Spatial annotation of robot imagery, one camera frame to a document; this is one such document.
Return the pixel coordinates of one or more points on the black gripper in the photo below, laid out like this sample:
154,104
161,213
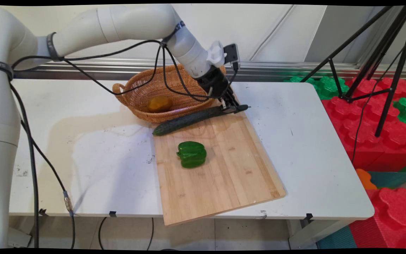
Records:
215,83

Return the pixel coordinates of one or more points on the long dark green cucumber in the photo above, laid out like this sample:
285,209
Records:
185,121

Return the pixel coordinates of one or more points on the yellow orange fruit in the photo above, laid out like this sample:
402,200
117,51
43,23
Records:
160,104

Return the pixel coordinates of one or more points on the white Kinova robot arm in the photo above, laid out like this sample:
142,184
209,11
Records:
9,106

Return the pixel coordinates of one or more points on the green bell pepper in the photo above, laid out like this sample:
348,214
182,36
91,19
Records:
191,154

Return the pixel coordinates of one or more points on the bamboo cutting board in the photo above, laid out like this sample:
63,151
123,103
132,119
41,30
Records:
220,176

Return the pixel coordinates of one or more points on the woven wicker basket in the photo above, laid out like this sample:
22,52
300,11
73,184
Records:
143,91

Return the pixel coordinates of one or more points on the black table edge clip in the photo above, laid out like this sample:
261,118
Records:
43,212
308,217
112,213

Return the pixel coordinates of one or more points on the large red foam block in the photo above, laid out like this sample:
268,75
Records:
368,134

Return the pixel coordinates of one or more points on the orange foam piece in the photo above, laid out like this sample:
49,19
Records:
364,178

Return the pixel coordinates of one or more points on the white table leg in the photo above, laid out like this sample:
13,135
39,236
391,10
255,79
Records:
312,234

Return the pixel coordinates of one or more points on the black tripod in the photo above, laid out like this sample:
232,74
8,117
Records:
389,53

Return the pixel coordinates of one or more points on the teal foam mat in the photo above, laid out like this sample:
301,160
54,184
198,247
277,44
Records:
393,178

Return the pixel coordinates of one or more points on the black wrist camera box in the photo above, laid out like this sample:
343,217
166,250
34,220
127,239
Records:
232,54

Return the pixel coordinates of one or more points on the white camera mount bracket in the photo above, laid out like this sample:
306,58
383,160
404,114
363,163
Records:
216,53

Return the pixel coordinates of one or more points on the aluminium wall rail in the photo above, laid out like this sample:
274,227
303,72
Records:
277,68

